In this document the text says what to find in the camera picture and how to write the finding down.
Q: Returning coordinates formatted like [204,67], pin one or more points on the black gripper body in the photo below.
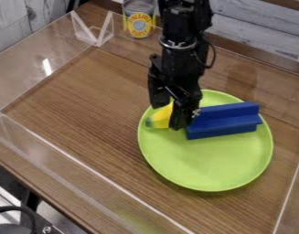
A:
[178,67]

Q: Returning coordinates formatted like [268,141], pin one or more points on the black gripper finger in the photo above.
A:
[184,113]
[160,96]

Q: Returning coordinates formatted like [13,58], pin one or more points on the yellow toy banana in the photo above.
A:
[160,119]

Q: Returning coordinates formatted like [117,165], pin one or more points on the blue foam block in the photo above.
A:
[225,119]

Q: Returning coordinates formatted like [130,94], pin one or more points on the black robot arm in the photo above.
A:
[186,20]

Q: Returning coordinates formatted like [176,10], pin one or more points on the green round plate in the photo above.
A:
[212,164]

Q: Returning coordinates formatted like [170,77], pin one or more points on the yellow labelled tin can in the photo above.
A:
[138,17]

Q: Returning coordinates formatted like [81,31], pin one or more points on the black metal bracket with bolt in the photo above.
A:
[45,226]

